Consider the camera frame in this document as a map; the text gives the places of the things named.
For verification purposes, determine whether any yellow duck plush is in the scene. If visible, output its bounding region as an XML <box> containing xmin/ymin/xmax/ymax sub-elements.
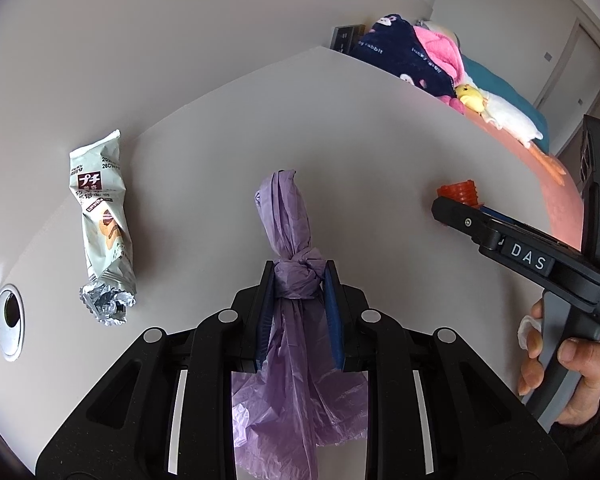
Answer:
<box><xmin>455</xmin><ymin>84</ymin><xmax>486</xmax><ymax>114</ymax></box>

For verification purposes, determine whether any black wall socket panel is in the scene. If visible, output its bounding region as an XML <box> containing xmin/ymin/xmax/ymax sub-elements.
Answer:
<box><xmin>329</xmin><ymin>24</ymin><xmax>365</xmax><ymax>54</ymax></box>

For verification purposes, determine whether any white goose plush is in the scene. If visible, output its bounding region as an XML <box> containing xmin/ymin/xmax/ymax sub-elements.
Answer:
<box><xmin>481</xmin><ymin>91</ymin><xmax>566</xmax><ymax>186</ymax></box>

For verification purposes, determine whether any white door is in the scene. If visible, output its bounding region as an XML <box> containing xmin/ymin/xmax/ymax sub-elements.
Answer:
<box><xmin>536</xmin><ymin>21</ymin><xmax>600</xmax><ymax>156</ymax></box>

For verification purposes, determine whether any navy pink clothes pile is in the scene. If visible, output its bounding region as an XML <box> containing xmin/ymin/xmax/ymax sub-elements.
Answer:
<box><xmin>349</xmin><ymin>14</ymin><xmax>465</xmax><ymax>115</ymax></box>

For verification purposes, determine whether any pink bed sheet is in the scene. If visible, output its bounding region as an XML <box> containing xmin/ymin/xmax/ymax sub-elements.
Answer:
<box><xmin>465</xmin><ymin>110</ymin><xmax>584</xmax><ymax>249</ymax></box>

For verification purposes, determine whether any person's right hand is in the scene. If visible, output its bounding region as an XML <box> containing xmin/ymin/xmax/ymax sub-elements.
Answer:
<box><xmin>516</xmin><ymin>299</ymin><xmax>600</xmax><ymax>427</ymax></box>

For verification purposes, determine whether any orange bottle cap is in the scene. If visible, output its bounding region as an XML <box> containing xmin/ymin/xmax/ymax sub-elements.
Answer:
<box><xmin>437</xmin><ymin>180</ymin><xmax>481</xmax><ymax>208</ymax></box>

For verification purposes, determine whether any metal desk grommet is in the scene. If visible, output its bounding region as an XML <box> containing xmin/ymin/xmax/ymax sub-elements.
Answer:
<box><xmin>0</xmin><ymin>284</ymin><xmax>26</xmax><ymax>362</ymax></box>

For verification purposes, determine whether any snack wrapper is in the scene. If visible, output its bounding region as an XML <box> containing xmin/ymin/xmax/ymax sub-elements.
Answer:
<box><xmin>69</xmin><ymin>130</ymin><xmax>136</xmax><ymax>326</ymax></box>

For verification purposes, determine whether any teal pillow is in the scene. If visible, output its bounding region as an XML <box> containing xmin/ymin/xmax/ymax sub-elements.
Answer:
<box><xmin>462</xmin><ymin>55</ymin><xmax>550</xmax><ymax>154</ymax></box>

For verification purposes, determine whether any purple plastic bag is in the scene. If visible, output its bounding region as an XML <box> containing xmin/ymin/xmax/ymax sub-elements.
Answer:
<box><xmin>232</xmin><ymin>170</ymin><xmax>368</xmax><ymax>479</ymax></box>

